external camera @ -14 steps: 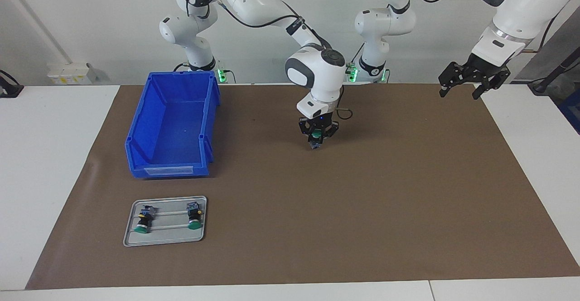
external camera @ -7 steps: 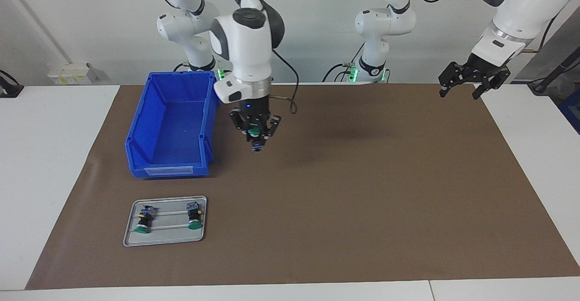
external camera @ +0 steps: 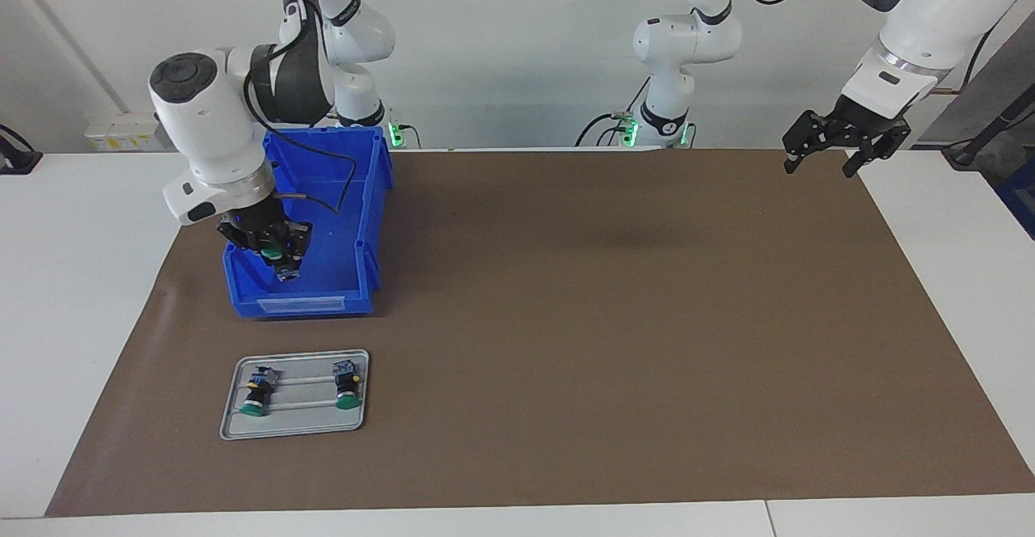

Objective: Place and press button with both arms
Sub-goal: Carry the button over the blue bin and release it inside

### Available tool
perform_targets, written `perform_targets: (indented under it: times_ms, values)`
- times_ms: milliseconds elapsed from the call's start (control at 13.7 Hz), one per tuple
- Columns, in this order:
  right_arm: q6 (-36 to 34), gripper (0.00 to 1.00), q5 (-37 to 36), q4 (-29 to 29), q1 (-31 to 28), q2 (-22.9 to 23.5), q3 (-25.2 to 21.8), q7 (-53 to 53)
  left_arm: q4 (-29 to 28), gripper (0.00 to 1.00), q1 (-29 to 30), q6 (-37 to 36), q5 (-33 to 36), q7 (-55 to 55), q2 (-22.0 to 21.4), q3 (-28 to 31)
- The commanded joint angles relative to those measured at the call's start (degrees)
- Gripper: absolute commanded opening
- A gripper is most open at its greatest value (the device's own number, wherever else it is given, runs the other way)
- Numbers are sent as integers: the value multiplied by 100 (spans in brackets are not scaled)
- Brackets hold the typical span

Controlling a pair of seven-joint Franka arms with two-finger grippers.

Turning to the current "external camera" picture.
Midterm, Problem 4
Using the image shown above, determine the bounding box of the blue plastic storage bin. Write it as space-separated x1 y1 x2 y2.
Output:
223 126 395 319

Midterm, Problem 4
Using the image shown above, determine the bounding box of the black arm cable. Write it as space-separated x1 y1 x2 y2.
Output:
239 0 360 216
732 0 1000 98

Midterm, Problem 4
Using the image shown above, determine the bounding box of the brown table mat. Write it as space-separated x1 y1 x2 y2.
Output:
44 149 1035 518

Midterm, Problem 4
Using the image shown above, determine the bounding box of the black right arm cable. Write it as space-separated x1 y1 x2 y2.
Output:
239 0 360 216

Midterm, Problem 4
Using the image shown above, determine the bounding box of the blue crate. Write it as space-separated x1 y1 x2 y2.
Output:
996 169 1035 240

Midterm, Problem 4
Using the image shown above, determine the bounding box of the black stand pole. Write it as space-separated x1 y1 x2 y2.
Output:
941 82 1035 171

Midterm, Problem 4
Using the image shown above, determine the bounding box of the black base power cable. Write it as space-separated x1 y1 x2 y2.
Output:
574 76 653 148

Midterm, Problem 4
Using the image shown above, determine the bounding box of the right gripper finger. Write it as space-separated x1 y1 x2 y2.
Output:
278 225 314 268
216 225 264 260

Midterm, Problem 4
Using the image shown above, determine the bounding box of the green mushroom push button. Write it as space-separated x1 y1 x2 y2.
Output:
239 365 281 418
259 246 302 282
331 358 363 412

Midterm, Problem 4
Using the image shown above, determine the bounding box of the grey metal tray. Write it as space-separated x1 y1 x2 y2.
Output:
219 349 370 441

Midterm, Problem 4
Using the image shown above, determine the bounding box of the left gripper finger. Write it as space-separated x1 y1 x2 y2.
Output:
840 120 913 179
781 110 834 175

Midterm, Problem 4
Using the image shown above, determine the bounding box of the black table clamp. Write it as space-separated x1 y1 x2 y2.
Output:
0 124 44 175

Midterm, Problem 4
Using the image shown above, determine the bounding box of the white wall socket box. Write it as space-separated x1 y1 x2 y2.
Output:
84 112 167 153

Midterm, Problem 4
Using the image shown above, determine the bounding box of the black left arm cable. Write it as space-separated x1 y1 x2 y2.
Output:
732 0 1000 98

